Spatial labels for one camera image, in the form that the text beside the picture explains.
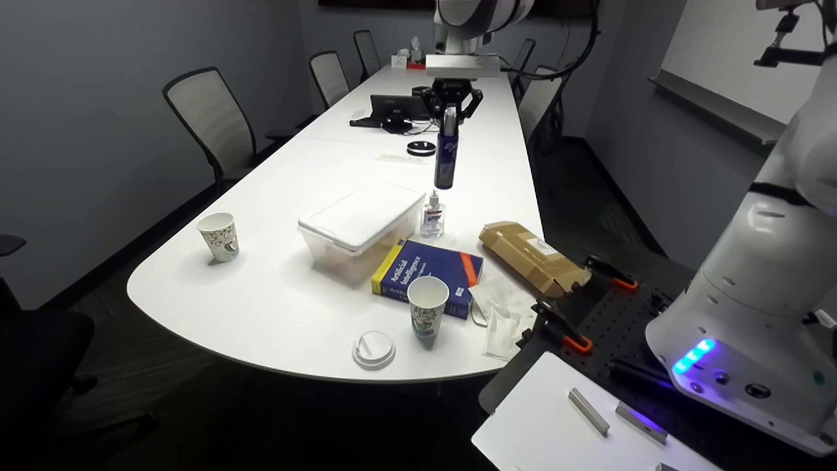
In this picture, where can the black conference phone device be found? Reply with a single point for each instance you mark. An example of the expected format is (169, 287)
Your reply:
(394, 113)

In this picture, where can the right mesh office chair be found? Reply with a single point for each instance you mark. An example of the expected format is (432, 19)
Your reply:
(367, 50)

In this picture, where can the brown cardboard package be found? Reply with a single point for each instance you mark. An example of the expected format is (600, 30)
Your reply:
(545, 270)

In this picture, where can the blue orange textbook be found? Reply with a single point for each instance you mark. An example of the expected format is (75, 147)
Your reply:
(410, 261)

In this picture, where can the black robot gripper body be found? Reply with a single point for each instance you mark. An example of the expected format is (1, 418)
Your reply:
(451, 91)

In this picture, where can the clear plastic bag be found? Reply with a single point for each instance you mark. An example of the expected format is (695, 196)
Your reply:
(503, 310)

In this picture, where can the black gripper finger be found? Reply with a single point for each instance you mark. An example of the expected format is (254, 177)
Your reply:
(469, 106)
(439, 108)

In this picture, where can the mesh office chair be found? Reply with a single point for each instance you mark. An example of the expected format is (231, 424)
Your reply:
(367, 50)
(328, 77)
(214, 115)

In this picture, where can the round black speakerphone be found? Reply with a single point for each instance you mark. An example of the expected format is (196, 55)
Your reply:
(422, 147)

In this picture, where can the patterned paper cup near edge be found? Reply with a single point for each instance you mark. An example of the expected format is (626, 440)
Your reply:
(427, 300)

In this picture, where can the white cup lid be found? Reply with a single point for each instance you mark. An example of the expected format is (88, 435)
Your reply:
(372, 348)

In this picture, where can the middle mesh office chair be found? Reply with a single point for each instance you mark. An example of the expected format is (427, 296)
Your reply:
(328, 77)

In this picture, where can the left mesh office chair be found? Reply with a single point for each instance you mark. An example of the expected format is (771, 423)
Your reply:
(214, 115)

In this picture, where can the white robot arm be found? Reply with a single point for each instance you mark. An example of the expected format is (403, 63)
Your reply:
(742, 336)

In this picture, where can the grey marker pen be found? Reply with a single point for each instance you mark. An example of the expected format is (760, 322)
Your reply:
(590, 412)

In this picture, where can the white lidded plastic container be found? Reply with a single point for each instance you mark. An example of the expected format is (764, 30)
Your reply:
(354, 230)

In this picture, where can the patterned paper cup far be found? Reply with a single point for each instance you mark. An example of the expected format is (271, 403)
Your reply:
(220, 237)

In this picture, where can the white paper clipboard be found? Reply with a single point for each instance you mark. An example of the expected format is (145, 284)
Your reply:
(541, 429)

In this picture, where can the small clear bottle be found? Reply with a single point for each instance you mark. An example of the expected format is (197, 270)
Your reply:
(432, 221)

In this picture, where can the orange black clamp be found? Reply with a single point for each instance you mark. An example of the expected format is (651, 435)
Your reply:
(613, 272)
(553, 322)

